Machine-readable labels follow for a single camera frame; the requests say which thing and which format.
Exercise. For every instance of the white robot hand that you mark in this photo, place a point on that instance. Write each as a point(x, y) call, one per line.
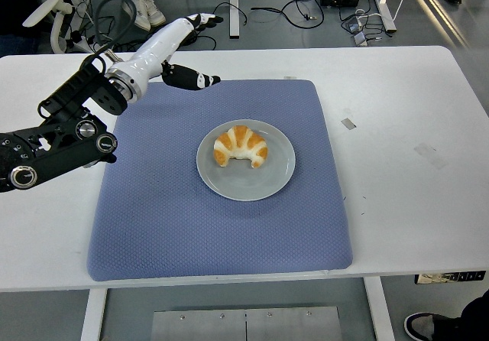
point(156, 48)

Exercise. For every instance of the croissant bread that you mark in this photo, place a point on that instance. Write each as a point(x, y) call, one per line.
point(240, 142)

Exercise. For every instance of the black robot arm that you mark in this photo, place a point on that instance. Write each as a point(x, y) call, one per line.
point(57, 157)

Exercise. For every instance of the grey round plate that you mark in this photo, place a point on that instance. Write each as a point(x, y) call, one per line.
point(244, 184)

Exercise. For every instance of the grey metal plate with screws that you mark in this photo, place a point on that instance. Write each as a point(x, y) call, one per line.
point(198, 327)

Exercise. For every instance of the white desk leg bar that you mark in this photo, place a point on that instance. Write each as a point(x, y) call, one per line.
point(234, 8)

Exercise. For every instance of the blue quilted mat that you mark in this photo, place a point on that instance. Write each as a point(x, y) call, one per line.
point(172, 222)

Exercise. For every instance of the grey power adapter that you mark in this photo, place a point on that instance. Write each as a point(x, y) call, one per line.
point(360, 39)

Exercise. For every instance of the small grey tape piece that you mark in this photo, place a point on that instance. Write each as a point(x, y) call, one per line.
point(348, 124)

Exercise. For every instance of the white desk foot with upright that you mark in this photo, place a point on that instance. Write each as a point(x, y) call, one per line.
point(386, 12)

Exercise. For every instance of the white table leg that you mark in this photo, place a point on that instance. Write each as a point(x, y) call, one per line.
point(379, 310)
point(93, 314)

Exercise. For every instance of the large clear tape piece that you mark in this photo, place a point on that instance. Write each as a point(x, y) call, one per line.
point(429, 155)

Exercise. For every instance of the black table control panel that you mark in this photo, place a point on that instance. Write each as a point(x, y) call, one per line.
point(451, 278)

